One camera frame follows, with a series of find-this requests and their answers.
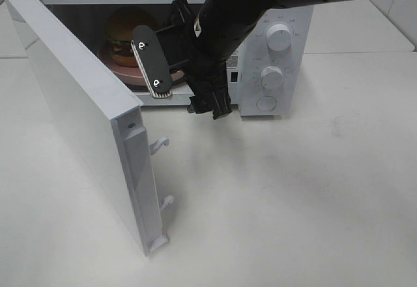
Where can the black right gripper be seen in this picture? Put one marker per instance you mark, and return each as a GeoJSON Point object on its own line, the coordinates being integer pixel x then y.
{"type": "Point", "coordinates": [174, 48]}

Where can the round white door button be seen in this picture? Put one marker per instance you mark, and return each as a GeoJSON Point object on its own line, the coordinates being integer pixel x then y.
{"type": "Point", "coordinates": [266, 104]}

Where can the white timer knob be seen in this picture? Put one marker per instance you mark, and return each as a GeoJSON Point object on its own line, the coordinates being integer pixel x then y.
{"type": "Point", "coordinates": [272, 77]}

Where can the pink round plate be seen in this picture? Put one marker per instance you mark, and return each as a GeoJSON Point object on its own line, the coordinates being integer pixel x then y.
{"type": "Point", "coordinates": [128, 75]}

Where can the white microwave door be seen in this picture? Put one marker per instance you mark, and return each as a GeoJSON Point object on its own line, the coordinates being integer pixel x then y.
{"type": "Point", "coordinates": [98, 116]}

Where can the burger with lettuce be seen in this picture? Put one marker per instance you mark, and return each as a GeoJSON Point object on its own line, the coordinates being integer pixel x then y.
{"type": "Point", "coordinates": [119, 29]}

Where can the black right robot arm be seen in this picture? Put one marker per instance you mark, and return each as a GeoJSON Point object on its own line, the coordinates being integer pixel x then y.
{"type": "Point", "coordinates": [230, 52]}

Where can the glass microwave turntable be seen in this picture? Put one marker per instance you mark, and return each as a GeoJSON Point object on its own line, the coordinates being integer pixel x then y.
{"type": "Point", "coordinates": [143, 88]}

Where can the white microwave oven body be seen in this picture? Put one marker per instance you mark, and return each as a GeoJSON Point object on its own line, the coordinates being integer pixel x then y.
{"type": "Point", "coordinates": [86, 19]}

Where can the upper white power knob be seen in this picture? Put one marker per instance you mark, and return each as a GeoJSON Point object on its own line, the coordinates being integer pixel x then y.
{"type": "Point", "coordinates": [279, 37]}

